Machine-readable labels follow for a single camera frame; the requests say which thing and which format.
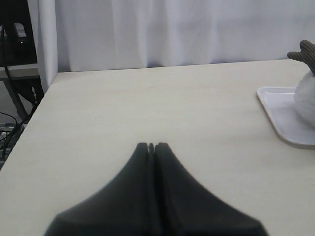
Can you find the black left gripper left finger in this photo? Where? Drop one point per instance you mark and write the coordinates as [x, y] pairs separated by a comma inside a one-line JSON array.
[[121, 208]]

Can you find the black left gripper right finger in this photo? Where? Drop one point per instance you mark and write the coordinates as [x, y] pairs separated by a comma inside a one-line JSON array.
[[187, 208]]

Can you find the white rectangular tray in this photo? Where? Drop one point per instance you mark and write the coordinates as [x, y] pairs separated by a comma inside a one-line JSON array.
[[278, 104]]

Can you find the white plush snowman toy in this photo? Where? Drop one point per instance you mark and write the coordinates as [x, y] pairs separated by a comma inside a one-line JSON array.
[[304, 97]]

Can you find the white backdrop curtain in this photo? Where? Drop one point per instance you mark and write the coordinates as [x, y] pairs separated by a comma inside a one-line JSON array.
[[89, 35]]

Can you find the black metal rack frame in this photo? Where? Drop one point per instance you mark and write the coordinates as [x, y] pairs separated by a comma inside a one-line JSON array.
[[18, 58]]

